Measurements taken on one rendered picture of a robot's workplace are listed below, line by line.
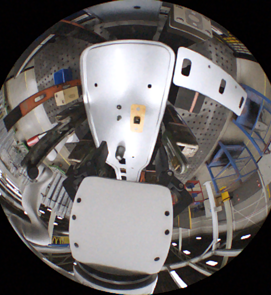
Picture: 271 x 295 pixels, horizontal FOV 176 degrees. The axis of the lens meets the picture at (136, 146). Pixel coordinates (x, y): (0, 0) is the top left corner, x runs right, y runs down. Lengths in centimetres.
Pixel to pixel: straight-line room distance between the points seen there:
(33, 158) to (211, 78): 44
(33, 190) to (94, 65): 56
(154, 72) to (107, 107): 15
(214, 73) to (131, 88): 22
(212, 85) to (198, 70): 5
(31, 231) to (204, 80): 75
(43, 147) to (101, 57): 24
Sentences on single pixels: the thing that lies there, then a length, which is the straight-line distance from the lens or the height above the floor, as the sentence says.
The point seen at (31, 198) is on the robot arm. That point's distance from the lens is 55.
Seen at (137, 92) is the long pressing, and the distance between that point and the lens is 22.
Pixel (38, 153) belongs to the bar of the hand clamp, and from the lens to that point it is 24.
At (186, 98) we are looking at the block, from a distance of 26.
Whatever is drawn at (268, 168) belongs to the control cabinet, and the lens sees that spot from 795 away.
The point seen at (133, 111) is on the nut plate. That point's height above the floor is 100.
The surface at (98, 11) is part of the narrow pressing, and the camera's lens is 24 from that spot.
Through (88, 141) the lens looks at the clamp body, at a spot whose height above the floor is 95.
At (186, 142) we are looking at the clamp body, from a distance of 26.
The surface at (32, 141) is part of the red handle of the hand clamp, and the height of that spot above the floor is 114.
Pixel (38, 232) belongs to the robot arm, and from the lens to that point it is 53.
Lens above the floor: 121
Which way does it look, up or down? 46 degrees down
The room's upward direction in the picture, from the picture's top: 173 degrees counter-clockwise
